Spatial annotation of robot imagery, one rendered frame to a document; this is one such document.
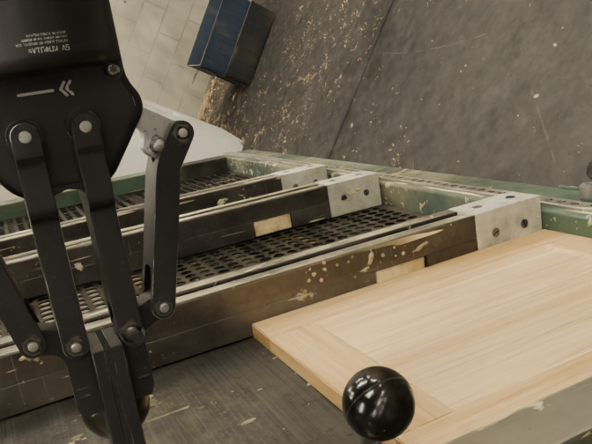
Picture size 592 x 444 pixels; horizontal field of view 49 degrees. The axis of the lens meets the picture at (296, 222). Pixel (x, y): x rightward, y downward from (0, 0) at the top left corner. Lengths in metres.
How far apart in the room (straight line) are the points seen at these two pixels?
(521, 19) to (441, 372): 2.24
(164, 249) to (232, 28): 4.77
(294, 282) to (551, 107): 1.76
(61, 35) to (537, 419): 0.41
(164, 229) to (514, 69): 2.41
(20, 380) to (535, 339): 0.54
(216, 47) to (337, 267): 4.26
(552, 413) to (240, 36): 4.70
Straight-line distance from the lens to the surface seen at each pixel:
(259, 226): 1.28
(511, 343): 0.69
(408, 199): 1.32
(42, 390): 0.78
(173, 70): 6.04
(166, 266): 0.33
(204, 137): 4.72
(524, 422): 0.52
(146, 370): 0.34
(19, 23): 0.29
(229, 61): 5.07
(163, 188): 0.32
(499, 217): 0.99
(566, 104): 2.42
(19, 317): 0.32
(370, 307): 0.81
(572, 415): 0.53
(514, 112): 2.57
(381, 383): 0.34
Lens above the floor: 1.66
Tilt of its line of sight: 27 degrees down
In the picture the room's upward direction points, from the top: 72 degrees counter-clockwise
